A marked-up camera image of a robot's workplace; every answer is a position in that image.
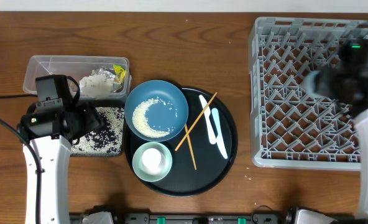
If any white plastic spoon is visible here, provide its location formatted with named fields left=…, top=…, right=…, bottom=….
left=211, top=108, right=228, bottom=159

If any round black tray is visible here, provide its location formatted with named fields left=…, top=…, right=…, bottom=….
left=142, top=98, right=238, bottom=197

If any black rectangular tray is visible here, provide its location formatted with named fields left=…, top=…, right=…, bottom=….
left=71, top=100, right=125, bottom=157

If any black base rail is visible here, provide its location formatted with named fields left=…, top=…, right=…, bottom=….
left=68, top=205, right=365, bottom=224

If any white napkin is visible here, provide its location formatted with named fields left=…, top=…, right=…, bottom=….
left=79, top=75, right=114, bottom=98

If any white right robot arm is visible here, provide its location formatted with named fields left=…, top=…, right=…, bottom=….
left=301, top=39, right=368, bottom=220

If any clear plastic bin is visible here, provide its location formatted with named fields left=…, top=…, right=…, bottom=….
left=23, top=55, right=131, bottom=102

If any green bowl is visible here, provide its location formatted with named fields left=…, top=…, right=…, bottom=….
left=132, top=142, right=173, bottom=182

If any blue plate with rice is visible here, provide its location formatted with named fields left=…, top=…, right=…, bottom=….
left=124, top=80, right=189, bottom=142

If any white cup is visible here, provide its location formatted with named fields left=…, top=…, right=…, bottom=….
left=141, top=148, right=165, bottom=175

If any light blue cup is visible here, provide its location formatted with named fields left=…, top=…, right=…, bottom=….
left=301, top=70, right=319, bottom=97

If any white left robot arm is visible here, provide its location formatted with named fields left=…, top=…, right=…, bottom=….
left=17, top=101, right=103, bottom=223

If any grey dishwasher rack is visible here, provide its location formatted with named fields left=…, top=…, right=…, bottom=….
left=248, top=17, right=368, bottom=171

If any yellow foil wrapper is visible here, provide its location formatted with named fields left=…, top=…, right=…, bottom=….
left=91, top=64, right=126, bottom=92

